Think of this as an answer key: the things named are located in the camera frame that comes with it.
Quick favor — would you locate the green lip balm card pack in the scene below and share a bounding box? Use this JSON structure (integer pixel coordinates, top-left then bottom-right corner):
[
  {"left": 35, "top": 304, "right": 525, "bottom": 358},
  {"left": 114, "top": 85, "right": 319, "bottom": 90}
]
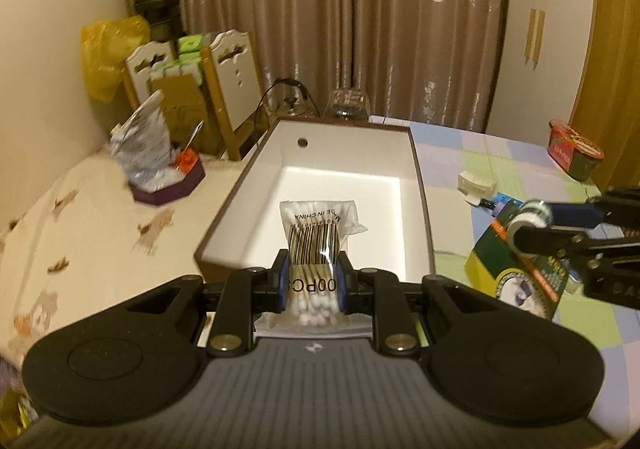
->
[{"left": 464, "top": 199, "right": 570, "bottom": 319}]

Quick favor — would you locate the black pen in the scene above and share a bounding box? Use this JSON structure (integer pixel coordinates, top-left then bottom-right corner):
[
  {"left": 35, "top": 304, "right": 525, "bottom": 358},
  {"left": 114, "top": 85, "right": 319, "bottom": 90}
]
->
[{"left": 477, "top": 199, "right": 496, "bottom": 209}]

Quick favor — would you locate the cotton swab bag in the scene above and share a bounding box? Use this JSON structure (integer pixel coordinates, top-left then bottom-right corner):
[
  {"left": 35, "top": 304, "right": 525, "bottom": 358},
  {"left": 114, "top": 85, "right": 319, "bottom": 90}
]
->
[{"left": 256, "top": 200, "right": 367, "bottom": 337}]

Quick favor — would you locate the blue white tube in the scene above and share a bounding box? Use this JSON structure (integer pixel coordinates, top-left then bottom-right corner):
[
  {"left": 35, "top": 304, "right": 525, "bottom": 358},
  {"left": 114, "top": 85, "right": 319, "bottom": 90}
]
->
[{"left": 492, "top": 192, "right": 523, "bottom": 213}]

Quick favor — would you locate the red instant noodle bowl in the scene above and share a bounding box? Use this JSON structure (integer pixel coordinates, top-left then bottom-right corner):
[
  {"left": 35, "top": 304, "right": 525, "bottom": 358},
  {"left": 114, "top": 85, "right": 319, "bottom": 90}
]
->
[{"left": 547, "top": 120, "right": 604, "bottom": 182}]

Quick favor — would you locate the checkered pastel tablecloth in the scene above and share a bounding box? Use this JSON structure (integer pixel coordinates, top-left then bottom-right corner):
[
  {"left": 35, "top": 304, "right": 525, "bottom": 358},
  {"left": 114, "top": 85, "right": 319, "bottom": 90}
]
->
[{"left": 409, "top": 122, "right": 639, "bottom": 448}]

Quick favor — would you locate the purple hexagonal tray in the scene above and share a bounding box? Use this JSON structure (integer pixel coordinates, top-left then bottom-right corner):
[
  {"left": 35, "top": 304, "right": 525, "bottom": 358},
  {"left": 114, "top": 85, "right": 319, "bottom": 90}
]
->
[{"left": 128, "top": 148, "right": 205, "bottom": 206}]

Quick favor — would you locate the brown cardboard box white inside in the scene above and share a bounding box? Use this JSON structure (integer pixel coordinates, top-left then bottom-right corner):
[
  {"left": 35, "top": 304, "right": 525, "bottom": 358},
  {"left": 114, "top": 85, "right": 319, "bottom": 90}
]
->
[{"left": 194, "top": 119, "right": 435, "bottom": 282}]

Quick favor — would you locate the cream patterned cloth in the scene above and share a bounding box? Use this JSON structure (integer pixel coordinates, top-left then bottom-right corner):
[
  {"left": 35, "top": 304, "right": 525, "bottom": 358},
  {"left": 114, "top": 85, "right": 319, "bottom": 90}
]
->
[{"left": 1, "top": 154, "right": 245, "bottom": 367}]

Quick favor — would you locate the cardboard carton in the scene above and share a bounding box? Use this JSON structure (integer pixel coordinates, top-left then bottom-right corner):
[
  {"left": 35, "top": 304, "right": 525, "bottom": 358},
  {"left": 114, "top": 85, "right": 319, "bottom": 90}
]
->
[{"left": 151, "top": 74, "right": 224, "bottom": 157}]

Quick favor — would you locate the silver foil snack bag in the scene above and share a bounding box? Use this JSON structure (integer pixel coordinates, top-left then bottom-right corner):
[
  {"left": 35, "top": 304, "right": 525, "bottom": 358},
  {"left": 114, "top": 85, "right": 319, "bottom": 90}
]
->
[{"left": 110, "top": 91, "right": 174, "bottom": 189}]

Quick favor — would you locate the metal kettle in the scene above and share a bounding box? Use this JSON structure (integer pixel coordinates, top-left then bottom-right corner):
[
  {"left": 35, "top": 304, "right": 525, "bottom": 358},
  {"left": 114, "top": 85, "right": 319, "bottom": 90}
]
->
[{"left": 253, "top": 78, "right": 320, "bottom": 128}]

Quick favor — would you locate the white carved chair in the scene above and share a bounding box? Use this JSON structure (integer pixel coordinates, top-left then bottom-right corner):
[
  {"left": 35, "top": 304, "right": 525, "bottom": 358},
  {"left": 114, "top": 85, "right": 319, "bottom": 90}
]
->
[
  {"left": 201, "top": 30, "right": 269, "bottom": 161},
  {"left": 120, "top": 41, "right": 175, "bottom": 110}
]

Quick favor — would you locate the brown curtain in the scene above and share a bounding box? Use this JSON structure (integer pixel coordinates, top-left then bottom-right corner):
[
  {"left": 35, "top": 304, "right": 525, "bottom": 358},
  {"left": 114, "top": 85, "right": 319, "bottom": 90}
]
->
[{"left": 184, "top": 0, "right": 508, "bottom": 132}]

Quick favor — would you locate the yellow plastic bag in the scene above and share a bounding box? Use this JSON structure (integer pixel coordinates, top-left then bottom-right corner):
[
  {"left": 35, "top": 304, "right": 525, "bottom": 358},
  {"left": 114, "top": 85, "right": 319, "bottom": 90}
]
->
[{"left": 80, "top": 15, "right": 151, "bottom": 102}]

